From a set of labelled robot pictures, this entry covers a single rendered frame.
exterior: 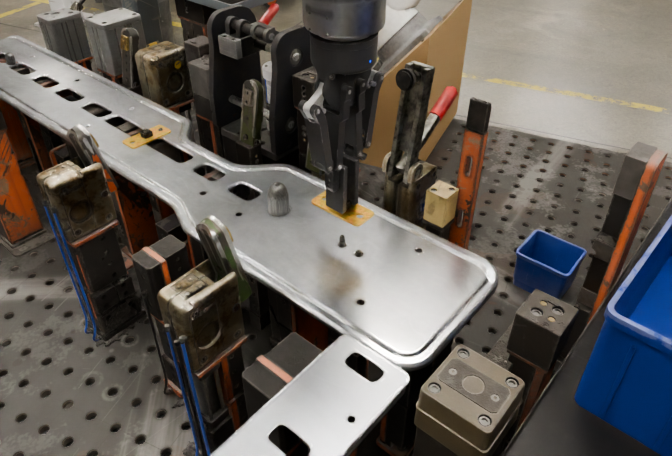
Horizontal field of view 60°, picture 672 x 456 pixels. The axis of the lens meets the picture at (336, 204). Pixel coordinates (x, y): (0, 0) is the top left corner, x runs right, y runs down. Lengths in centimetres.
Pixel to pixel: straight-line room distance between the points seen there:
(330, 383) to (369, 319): 10
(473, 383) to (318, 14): 40
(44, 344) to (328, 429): 70
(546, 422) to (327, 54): 43
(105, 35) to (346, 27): 84
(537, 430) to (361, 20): 44
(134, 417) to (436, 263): 55
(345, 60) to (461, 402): 36
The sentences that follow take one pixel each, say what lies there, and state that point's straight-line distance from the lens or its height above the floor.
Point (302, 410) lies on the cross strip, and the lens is 64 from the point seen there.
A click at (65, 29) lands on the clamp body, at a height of 103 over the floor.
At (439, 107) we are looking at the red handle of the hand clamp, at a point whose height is 113.
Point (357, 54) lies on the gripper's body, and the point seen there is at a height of 129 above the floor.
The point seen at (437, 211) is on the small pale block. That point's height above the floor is 104.
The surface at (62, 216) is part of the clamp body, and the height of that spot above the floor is 99.
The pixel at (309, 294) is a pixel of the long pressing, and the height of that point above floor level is 100.
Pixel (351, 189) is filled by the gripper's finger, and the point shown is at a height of 110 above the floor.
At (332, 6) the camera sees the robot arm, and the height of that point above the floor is 135.
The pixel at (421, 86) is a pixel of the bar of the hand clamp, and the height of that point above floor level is 119.
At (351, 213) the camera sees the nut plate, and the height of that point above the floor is 107.
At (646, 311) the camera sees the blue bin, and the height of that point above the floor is 103.
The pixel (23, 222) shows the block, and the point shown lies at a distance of 143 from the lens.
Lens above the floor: 153
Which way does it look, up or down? 36 degrees down
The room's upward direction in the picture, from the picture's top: straight up
